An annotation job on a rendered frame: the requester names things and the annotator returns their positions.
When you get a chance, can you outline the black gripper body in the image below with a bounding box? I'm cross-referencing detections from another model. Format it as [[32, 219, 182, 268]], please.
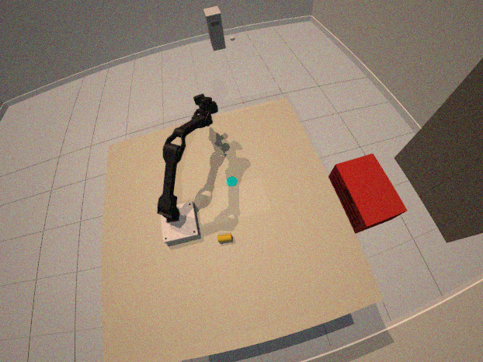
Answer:
[[193, 93, 213, 125]]

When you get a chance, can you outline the teal flat circle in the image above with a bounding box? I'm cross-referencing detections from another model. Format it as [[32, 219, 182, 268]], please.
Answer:
[[227, 176, 238, 186]]

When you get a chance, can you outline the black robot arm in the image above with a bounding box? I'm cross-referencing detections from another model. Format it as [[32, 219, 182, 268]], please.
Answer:
[[158, 97, 218, 222]]

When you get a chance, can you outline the yellow tall cylinder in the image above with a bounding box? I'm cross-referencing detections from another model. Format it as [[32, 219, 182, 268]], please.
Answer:
[[217, 234, 232, 242]]

